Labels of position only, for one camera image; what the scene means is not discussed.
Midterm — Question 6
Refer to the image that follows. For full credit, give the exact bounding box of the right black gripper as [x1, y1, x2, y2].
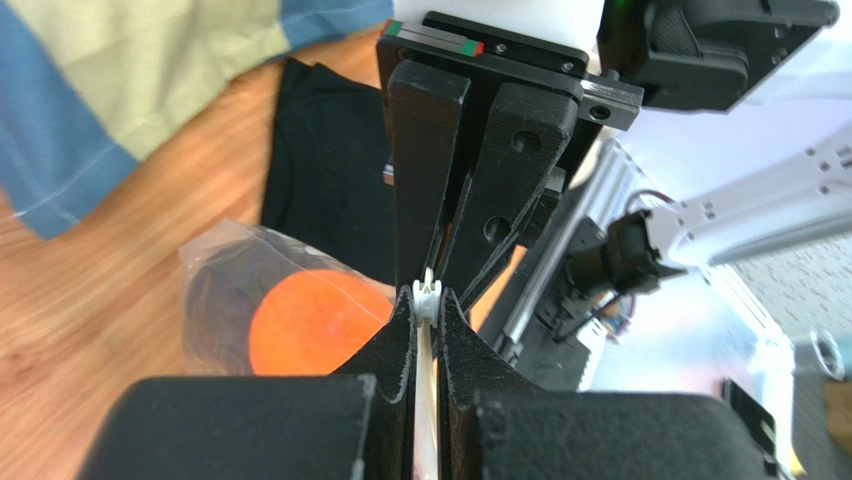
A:
[376, 11, 644, 310]

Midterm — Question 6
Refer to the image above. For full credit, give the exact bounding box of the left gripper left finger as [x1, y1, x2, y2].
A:
[79, 288, 416, 479]

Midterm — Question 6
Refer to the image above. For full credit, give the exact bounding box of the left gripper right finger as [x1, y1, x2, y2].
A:
[437, 290, 779, 479]

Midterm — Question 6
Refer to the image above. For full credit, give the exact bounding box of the orange fake orange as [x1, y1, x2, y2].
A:
[248, 269, 393, 376]

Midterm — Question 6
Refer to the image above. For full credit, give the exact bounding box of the clear zip top bag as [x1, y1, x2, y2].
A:
[178, 218, 444, 480]

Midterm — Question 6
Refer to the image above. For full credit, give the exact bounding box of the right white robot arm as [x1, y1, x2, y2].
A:
[377, 1, 851, 309]

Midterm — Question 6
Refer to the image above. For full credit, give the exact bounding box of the black folded cloth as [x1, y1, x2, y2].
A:
[260, 60, 395, 285]

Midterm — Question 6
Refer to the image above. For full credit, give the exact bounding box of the blue beige checkered pillow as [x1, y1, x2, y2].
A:
[1, 0, 393, 239]

